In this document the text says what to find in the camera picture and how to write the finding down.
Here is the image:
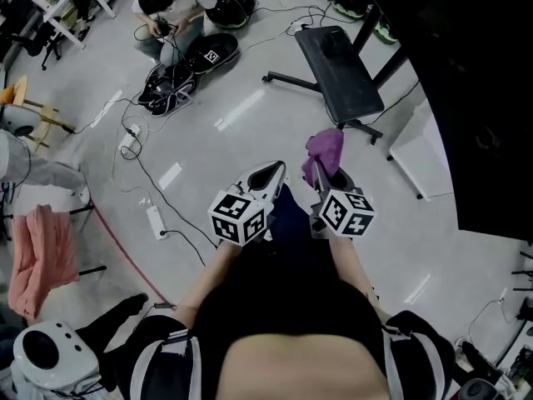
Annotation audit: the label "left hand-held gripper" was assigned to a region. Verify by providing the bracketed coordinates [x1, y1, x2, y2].
[207, 160, 288, 248]

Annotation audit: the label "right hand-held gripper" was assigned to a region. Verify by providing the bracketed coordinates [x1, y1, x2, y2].
[310, 159, 376, 239]

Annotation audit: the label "purple cloth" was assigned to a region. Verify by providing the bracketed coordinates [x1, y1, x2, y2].
[301, 127, 346, 191]

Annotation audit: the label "person's left forearm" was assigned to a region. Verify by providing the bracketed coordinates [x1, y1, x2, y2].
[172, 239, 242, 331]

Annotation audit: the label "person's right forearm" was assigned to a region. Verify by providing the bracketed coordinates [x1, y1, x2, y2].
[328, 234, 395, 323]

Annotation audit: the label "pink cloth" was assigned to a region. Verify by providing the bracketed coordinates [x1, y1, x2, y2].
[7, 203, 81, 320]

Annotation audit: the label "person's legs in dark trousers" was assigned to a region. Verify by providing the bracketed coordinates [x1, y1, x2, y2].
[266, 183, 334, 262]

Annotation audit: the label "black dome backpack with screen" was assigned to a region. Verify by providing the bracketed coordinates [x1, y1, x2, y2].
[205, 0, 257, 30]

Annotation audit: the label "wooden stool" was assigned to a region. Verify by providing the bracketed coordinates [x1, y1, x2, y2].
[0, 75, 77, 149]

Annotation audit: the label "cluttered white shelf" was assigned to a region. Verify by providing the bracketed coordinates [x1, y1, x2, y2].
[451, 322, 533, 400]

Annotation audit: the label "white desk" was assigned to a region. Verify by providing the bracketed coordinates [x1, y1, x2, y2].
[32, 0, 117, 50]

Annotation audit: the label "black cable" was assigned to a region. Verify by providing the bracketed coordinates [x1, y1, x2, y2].
[366, 77, 421, 127]
[119, 146, 209, 268]

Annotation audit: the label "black equipment bundle with cables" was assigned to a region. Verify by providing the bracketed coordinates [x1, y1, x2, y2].
[137, 62, 197, 117]

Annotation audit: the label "red cable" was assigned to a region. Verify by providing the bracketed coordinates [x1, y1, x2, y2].
[92, 204, 170, 304]

